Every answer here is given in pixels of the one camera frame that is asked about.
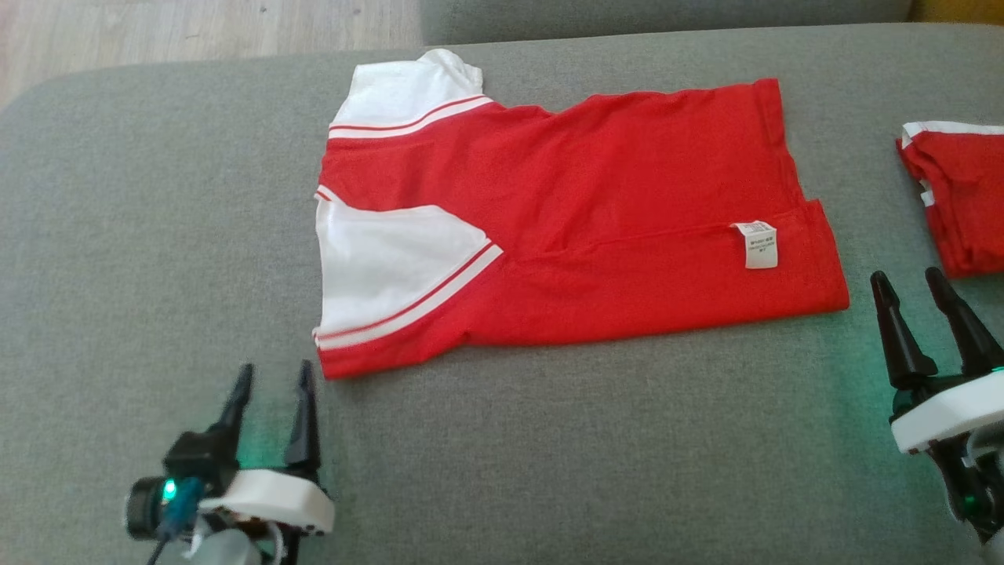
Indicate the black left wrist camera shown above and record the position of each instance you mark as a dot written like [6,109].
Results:
[196,463]

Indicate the small grey sofa seat cushion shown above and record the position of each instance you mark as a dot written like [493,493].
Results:
[643,17]

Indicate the red and white jersey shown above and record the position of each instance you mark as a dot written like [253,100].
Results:
[596,212]

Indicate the red shirt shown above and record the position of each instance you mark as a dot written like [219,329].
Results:
[969,204]

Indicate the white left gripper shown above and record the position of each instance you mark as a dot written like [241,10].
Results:
[274,498]

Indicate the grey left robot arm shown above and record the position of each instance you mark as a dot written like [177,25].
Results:
[227,551]

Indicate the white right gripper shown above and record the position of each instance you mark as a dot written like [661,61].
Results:
[957,408]

